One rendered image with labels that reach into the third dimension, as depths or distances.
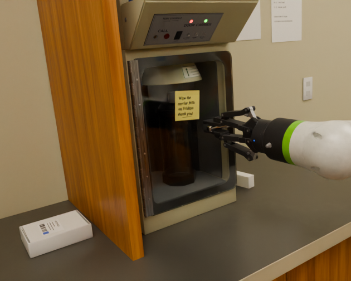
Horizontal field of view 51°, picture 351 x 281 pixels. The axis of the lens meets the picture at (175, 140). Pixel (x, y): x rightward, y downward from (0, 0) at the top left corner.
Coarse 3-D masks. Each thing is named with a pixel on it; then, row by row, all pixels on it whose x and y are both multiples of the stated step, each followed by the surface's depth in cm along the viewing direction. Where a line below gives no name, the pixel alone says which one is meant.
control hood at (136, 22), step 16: (144, 0) 73; (160, 0) 75; (176, 0) 77; (192, 0) 79; (208, 0) 81; (224, 0) 84; (240, 0) 86; (256, 0) 89; (128, 16) 80; (144, 16) 76; (224, 16) 88; (240, 16) 91; (128, 32) 81; (144, 32) 80; (224, 32) 93; (240, 32) 96; (128, 48) 83; (144, 48) 85
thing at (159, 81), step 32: (160, 64) 89; (192, 64) 94; (224, 64) 99; (160, 96) 90; (224, 96) 101; (160, 128) 92; (192, 128) 97; (224, 128) 103; (160, 160) 93; (192, 160) 99; (224, 160) 105; (160, 192) 95; (192, 192) 100
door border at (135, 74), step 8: (136, 64) 85; (136, 72) 86; (136, 80) 86; (136, 88) 86; (136, 96) 87; (136, 104) 87; (136, 112) 87; (136, 120) 87; (144, 128) 89; (144, 136) 90; (144, 144) 90; (144, 152) 90; (144, 160) 91; (144, 168) 91; (144, 176) 91; (144, 184) 92; (144, 200) 92; (144, 208) 92; (152, 208) 94
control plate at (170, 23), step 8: (160, 16) 78; (168, 16) 79; (176, 16) 80; (184, 16) 82; (192, 16) 83; (200, 16) 84; (208, 16) 85; (216, 16) 86; (152, 24) 79; (160, 24) 80; (168, 24) 81; (176, 24) 82; (184, 24) 84; (192, 24) 85; (200, 24) 86; (208, 24) 88; (216, 24) 89; (152, 32) 81; (160, 32) 82; (168, 32) 84; (176, 32) 85; (184, 32) 86; (192, 32) 87; (200, 32) 89; (208, 32) 90; (152, 40) 83; (160, 40) 84; (168, 40) 86; (176, 40) 87; (184, 40) 88; (192, 40) 90; (200, 40) 91; (208, 40) 93
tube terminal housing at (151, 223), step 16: (128, 0) 83; (160, 48) 90; (176, 48) 92; (192, 48) 95; (208, 48) 97; (224, 48) 100; (128, 80) 86; (128, 96) 88; (128, 112) 89; (224, 192) 109; (176, 208) 100; (192, 208) 103; (208, 208) 106; (144, 224) 95; (160, 224) 98
